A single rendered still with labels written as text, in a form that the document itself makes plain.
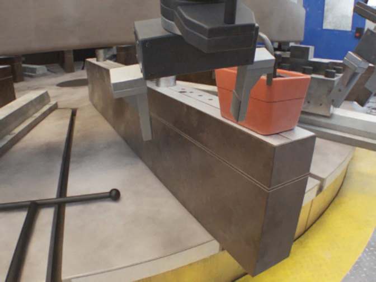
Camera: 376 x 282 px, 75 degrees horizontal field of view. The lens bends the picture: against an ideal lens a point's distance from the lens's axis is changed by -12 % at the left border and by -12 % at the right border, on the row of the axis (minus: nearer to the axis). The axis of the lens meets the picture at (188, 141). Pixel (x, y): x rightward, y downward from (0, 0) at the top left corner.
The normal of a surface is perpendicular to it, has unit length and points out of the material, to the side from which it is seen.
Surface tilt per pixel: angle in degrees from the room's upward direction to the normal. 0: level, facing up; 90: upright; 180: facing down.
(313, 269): 0
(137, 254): 0
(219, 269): 90
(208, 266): 90
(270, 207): 90
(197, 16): 25
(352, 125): 72
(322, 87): 90
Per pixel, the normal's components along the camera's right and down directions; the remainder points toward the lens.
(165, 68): 0.28, 0.70
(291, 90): 0.48, 0.44
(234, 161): -0.87, 0.18
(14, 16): 0.30, 0.36
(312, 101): -0.62, 0.29
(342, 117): -0.58, -0.01
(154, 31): 0.00, -0.68
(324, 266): 0.00, -0.93
